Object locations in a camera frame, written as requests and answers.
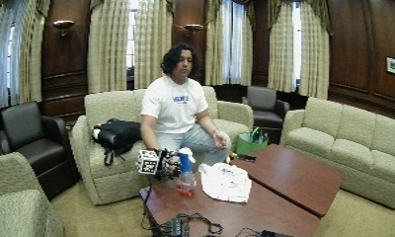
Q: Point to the black adapter box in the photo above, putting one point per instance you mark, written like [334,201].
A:
[274,234]

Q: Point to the beige armchair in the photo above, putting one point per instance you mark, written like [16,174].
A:
[18,200]

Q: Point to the white marker cube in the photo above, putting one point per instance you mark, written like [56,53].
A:
[147,162]

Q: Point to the green tote bag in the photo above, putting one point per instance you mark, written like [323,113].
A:
[250,143]

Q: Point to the black hub box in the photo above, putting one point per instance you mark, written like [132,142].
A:
[176,226]

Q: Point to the clear spray bottle blue neck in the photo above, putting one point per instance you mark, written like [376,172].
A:
[186,179]

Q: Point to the dark leather armchair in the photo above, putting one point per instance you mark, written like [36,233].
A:
[267,110]
[35,144]

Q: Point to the brass wall sconce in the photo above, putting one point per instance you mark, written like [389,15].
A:
[192,28]
[63,25]

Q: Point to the black backpack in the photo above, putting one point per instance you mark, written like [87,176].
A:
[116,135]

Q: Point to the framed picture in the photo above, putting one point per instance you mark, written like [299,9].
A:
[393,65]

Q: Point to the beige sofa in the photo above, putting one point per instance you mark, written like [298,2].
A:
[114,154]
[355,148]

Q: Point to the black flat device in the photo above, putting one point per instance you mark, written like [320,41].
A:
[244,157]

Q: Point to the white printed cloth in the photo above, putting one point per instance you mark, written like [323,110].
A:
[226,182]

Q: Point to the sheer white curtain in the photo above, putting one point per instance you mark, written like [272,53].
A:
[4,62]
[234,42]

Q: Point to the the person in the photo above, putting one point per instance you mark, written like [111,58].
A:
[175,105]

